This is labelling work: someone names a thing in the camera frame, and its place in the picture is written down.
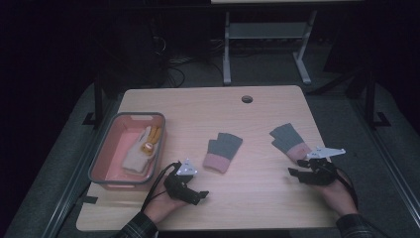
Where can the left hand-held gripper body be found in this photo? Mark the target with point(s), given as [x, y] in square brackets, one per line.
[180, 188]

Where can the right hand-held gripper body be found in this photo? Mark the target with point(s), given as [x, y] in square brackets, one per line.
[318, 173]

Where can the grey glove with pink cuff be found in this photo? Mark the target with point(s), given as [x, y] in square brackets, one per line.
[224, 147]
[287, 137]

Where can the beige glove with orange bunny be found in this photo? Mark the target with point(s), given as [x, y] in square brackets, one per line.
[137, 155]

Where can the pink bin with grey rim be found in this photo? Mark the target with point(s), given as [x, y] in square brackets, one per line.
[110, 148]

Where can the person's left hand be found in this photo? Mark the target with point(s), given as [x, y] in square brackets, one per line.
[161, 206]

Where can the person's right hand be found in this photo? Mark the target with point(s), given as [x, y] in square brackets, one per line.
[340, 196]

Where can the grey metal stand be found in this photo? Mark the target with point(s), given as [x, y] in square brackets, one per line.
[264, 30]

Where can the aluminium frame rail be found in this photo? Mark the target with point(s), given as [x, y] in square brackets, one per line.
[71, 185]
[386, 155]

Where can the black stand post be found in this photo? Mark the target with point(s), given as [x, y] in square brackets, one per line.
[98, 99]
[369, 99]

